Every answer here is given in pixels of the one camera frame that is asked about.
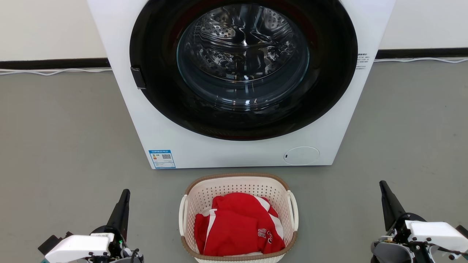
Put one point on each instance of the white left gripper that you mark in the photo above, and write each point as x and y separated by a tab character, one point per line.
80	246

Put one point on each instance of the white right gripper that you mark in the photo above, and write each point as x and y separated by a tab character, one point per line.
435	233

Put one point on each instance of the white laundry basket brown rim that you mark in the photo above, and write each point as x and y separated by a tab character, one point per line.
237	185

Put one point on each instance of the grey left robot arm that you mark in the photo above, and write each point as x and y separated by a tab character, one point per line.
133	257

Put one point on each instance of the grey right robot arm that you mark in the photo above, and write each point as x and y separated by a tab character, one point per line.
389	254

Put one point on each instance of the blue energy label sticker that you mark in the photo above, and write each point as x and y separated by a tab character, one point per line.
162	159

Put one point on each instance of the round white filter cover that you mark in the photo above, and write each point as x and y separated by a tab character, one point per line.
301	156

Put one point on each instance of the red and white jersey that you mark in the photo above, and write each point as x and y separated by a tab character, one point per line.
237	226

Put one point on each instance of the white front-load washing machine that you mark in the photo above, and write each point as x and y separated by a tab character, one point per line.
219	153

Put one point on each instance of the black round washer door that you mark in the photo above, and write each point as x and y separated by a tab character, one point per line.
331	91

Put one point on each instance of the small printed text sticker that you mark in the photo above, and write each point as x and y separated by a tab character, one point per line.
362	61

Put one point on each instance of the steel washer drum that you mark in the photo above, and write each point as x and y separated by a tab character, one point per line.
237	44

